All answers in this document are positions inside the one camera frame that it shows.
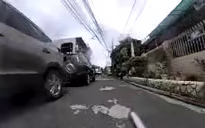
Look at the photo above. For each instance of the grey asphalt road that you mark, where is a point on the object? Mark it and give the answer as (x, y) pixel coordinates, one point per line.
(100, 98)

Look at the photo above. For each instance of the green bushes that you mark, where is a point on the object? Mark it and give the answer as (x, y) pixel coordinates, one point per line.
(130, 61)

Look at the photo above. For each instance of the pale multi-storey building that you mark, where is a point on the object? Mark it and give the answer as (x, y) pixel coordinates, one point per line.
(77, 45)

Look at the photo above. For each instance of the grey car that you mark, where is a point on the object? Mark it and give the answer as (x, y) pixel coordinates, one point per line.
(20, 63)

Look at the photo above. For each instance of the low stone planter wall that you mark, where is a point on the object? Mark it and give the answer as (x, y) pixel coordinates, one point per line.
(170, 86)

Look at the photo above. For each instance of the white vehicle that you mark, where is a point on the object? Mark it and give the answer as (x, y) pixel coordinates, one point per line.
(98, 70)

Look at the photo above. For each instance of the wall with metal fence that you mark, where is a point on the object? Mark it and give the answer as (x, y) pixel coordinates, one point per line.
(190, 50)

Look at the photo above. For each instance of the black car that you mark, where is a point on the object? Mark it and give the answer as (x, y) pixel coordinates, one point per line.
(80, 68)

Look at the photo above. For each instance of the building with green roof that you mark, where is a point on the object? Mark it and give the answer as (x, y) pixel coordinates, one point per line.
(176, 18)

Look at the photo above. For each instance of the robot's own part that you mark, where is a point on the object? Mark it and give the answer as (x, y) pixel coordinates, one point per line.
(137, 120)

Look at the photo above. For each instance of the pale concrete kerb strip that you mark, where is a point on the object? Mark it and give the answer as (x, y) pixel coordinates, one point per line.
(183, 104)

